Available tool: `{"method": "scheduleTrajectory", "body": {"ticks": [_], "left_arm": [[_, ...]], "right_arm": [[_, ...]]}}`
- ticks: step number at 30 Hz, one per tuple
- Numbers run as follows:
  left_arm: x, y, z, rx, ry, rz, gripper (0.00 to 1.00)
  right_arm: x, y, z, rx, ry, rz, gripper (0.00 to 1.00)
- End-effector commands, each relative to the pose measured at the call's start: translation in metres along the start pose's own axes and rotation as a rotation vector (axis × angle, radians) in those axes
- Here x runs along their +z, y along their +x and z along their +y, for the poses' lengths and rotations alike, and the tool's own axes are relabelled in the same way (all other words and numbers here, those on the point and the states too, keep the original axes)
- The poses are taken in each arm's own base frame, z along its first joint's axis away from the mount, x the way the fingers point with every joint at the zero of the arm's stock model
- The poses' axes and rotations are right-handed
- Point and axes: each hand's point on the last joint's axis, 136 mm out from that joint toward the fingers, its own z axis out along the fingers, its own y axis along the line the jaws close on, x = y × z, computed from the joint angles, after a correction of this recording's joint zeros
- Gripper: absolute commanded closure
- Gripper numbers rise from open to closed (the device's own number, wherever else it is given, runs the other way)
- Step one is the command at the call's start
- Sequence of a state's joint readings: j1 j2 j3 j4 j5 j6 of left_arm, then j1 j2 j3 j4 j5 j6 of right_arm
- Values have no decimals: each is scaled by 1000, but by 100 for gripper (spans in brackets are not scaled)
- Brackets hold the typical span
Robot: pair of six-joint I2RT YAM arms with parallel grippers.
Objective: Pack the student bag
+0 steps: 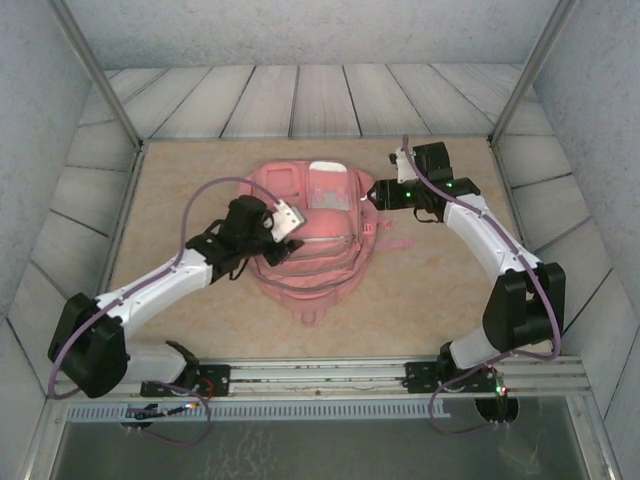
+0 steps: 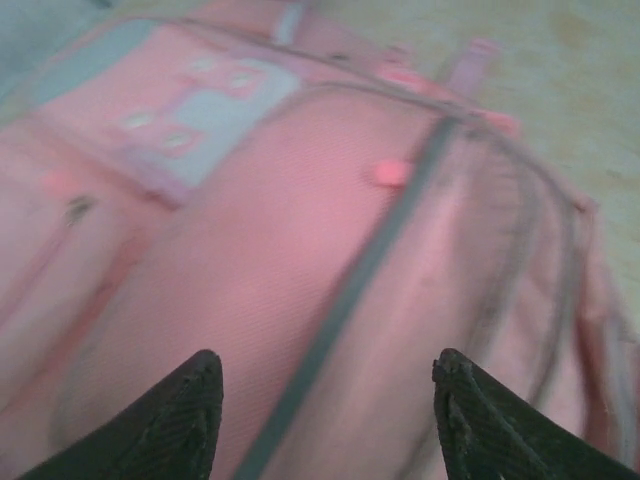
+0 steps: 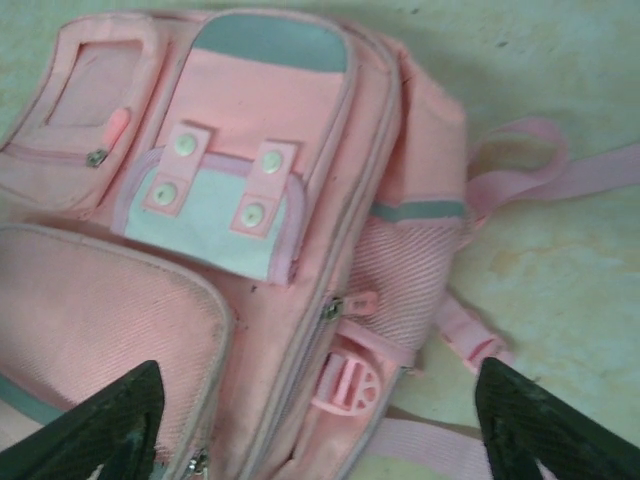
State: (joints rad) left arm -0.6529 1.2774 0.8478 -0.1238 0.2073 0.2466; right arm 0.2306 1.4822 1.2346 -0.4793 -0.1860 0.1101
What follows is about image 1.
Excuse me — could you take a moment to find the pink school backpack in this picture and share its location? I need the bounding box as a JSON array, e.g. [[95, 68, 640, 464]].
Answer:
[[236, 158, 417, 327]]

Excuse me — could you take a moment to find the grey metal sheet panel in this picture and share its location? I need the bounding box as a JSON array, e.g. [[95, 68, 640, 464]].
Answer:
[[22, 399, 621, 480]]

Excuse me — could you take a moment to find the black adapter with LED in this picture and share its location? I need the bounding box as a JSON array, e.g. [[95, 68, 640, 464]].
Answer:
[[122, 402, 199, 419]]

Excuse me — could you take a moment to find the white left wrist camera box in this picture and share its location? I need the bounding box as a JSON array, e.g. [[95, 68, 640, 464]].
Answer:
[[269, 199, 310, 245]]

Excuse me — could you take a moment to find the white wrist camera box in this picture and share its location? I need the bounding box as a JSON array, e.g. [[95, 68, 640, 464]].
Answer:
[[269, 199, 310, 245], [388, 146, 417, 185]]

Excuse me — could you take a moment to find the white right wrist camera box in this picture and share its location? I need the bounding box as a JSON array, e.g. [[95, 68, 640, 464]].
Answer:
[[388, 146, 417, 185]]

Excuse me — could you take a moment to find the aluminium table side rail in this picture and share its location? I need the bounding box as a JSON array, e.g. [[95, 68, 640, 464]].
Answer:
[[79, 140, 149, 361], [487, 139, 561, 356]]

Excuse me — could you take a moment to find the aluminium mounting rail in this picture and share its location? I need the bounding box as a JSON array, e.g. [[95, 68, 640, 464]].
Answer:
[[48, 355, 594, 401]]

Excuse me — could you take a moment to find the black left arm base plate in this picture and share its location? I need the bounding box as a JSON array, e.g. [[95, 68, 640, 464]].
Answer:
[[138, 363, 233, 399]]

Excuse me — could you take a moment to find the white slotted cable duct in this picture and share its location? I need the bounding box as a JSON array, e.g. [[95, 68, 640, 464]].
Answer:
[[64, 398, 454, 422]]

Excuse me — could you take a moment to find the aluminium frame post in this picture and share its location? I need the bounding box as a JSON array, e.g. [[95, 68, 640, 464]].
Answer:
[[488, 0, 581, 149], [47, 0, 146, 150]]

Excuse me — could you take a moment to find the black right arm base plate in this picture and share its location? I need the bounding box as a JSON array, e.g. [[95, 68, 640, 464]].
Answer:
[[402, 360, 451, 396]]

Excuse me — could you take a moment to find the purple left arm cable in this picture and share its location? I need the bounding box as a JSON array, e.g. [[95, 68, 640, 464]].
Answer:
[[47, 176, 282, 446]]

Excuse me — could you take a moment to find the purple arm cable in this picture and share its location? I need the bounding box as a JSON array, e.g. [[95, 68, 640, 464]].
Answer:
[[47, 176, 282, 446], [401, 133, 564, 442]]

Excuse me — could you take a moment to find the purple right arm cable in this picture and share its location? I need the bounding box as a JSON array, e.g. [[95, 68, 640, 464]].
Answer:
[[401, 133, 564, 442]]

